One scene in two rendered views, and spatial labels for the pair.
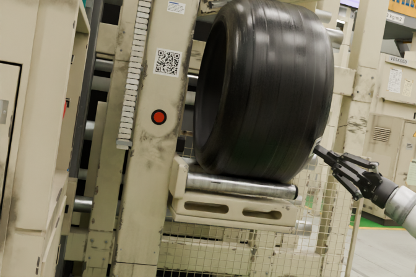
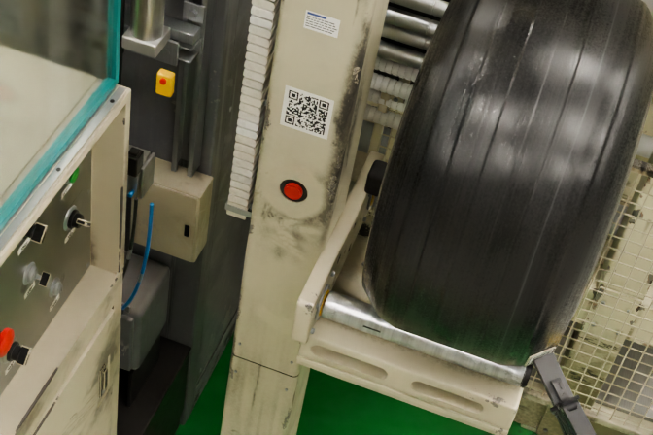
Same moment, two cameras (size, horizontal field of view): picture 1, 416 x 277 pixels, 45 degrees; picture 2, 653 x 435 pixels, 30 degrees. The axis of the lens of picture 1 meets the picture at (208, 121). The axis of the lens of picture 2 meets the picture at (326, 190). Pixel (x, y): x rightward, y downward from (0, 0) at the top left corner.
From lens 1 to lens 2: 131 cm
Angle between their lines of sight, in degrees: 45
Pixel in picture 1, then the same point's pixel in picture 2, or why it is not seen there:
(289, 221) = (497, 420)
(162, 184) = (301, 283)
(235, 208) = (398, 378)
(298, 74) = (490, 266)
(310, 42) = (539, 207)
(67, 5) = not seen: outside the picture
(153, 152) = (285, 237)
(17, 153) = not seen: outside the picture
